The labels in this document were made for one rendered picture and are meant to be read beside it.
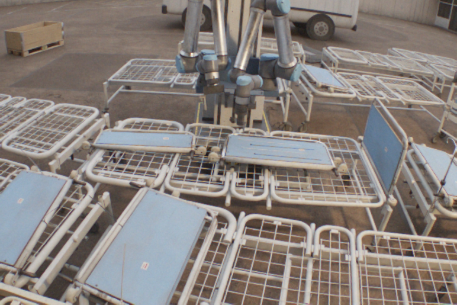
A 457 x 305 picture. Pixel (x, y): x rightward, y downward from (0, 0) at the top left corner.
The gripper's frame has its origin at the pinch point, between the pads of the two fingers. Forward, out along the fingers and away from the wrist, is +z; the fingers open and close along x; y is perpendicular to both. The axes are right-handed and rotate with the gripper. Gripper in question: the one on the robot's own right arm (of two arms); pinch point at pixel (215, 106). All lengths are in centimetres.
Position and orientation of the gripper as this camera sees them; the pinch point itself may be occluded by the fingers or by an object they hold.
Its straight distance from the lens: 225.8
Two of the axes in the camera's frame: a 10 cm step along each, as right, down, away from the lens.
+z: 1.2, 9.9, 0.9
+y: -1.9, -0.7, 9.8
